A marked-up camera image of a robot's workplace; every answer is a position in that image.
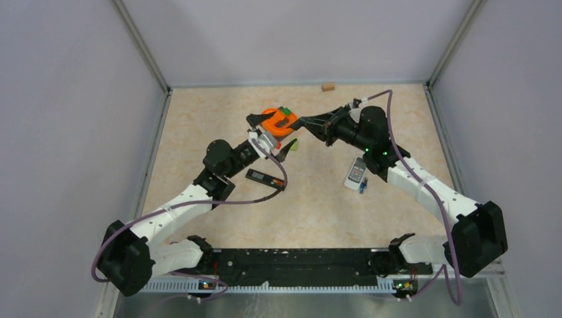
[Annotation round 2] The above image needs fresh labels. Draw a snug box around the white remote control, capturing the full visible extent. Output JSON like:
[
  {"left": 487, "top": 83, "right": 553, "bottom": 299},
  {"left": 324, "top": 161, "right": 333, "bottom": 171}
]
[{"left": 343, "top": 157, "right": 367, "bottom": 191}]

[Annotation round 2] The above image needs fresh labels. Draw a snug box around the dark green block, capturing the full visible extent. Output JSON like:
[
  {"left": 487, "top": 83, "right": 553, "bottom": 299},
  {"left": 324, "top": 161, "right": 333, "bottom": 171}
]
[{"left": 279, "top": 107, "right": 292, "bottom": 116}]

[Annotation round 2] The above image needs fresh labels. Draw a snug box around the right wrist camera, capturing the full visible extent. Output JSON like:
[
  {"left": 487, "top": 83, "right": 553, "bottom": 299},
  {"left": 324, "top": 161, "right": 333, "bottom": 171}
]
[{"left": 348, "top": 97, "right": 369, "bottom": 116}]

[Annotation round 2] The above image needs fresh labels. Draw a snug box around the orange plastic ring toy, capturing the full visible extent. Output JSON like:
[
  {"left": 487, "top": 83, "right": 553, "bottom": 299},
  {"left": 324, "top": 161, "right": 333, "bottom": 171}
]
[{"left": 261, "top": 108, "right": 298, "bottom": 137}]

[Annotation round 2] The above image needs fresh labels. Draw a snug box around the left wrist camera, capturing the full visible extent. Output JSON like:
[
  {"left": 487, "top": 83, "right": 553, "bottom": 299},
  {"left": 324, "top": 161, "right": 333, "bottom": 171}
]
[{"left": 248, "top": 131, "right": 282, "bottom": 154}]

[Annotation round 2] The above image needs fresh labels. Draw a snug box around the black remote control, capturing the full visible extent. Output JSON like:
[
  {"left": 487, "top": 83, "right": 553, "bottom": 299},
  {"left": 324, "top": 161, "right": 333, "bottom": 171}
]
[{"left": 245, "top": 169, "right": 286, "bottom": 191}]

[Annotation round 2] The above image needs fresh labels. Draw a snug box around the light green block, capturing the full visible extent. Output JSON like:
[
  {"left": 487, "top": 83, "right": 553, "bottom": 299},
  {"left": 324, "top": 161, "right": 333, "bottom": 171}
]
[{"left": 288, "top": 138, "right": 298, "bottom": 151}]

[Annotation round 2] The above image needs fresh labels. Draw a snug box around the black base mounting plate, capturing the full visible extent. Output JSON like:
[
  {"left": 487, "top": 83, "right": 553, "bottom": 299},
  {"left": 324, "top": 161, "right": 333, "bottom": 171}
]
[{"left": 171, "top": 248, "right": 433, "bottom": 289}]

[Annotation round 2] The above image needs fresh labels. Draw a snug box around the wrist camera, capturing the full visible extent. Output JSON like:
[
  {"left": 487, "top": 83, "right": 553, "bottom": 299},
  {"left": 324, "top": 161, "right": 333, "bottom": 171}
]
[
  {"left": 248, "top": 131, "right": 282, "bottom": 154},
  {"left": 348, "top": 97, "right": 369, "bottom": 116}
]

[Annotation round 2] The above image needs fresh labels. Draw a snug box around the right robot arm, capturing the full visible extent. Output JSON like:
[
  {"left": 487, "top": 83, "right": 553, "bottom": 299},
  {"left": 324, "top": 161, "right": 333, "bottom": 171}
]
[{"left": 291, "top": 106, "right": 508, "bottom": 278}]

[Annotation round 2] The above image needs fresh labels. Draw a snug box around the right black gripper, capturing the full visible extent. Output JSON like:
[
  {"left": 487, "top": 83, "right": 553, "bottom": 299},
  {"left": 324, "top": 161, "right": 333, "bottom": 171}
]
[{"left": 300, "top": 105, "right": 372, "bottom": 152}]

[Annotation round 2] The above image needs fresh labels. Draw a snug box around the small wooden block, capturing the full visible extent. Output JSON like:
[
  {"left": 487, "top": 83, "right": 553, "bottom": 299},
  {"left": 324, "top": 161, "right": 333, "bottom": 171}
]
[{"left": 321, "top": 83, "right": 335, "bottom": 92}]

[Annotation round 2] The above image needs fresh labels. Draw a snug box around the black battery cover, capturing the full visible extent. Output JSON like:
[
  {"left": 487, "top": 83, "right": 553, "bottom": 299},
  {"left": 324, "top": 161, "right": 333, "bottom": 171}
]
[{"left": 288, "top": 118, "right": 304, "bottom": 131}]

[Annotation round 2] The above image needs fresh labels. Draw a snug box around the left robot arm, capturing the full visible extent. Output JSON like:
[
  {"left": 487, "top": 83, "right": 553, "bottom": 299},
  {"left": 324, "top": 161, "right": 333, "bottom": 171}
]
[{"left": 91, "top": 112, "right": 290, "bottom": 297}]

